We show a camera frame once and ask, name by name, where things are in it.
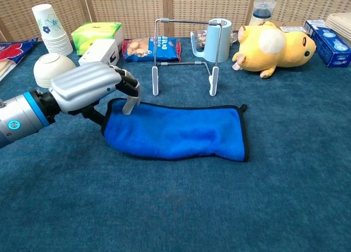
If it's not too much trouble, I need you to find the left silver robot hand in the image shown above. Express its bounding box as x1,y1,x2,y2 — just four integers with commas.
48,61,141,127

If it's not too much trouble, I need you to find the grey and blue cloth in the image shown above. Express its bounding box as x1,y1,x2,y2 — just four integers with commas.
100,98,250,163

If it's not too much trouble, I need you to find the white cardboard box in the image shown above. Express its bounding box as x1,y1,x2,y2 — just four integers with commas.
78,38,120,67

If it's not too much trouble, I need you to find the upturned beige bowl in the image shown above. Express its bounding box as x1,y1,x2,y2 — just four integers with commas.
33,53,77,89

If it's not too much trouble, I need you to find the green tissue box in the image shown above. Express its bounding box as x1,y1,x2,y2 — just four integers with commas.
71,21,124,57

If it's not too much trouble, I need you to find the blue biscuit bag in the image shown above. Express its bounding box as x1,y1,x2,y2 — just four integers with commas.
122,37,182,63

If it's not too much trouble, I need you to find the stack of paper cups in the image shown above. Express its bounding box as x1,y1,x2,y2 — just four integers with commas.
31,3,74,57

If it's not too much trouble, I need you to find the rubber gloves package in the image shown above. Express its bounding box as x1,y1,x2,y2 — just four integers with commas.
0,37,38,82

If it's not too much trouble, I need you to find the woven folding screen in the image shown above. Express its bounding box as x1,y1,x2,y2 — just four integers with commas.
0,0,351,42

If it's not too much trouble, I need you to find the light blue mug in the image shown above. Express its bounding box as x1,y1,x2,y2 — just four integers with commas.
190,18,233,64

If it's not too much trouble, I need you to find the blue table cloth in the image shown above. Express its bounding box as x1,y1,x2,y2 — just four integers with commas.
0,37,351,252

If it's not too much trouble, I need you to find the yellow plush toy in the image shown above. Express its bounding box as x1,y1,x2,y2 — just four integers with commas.
231,21,317,79

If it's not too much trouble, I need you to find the jar with clear lid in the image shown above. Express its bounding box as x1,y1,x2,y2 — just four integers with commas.
251,0,277,27

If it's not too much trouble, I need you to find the brown cardboard box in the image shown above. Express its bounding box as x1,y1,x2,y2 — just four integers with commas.
271,20,308,33

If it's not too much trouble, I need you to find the blue and white box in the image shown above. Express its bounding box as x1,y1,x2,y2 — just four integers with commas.
304,19,351,68

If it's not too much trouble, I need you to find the beige lidded food container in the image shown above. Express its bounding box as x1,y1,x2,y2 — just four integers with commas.
325,13,351,42

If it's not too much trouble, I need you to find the metal wire stand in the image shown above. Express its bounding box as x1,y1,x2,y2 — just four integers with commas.
151,17,223,97

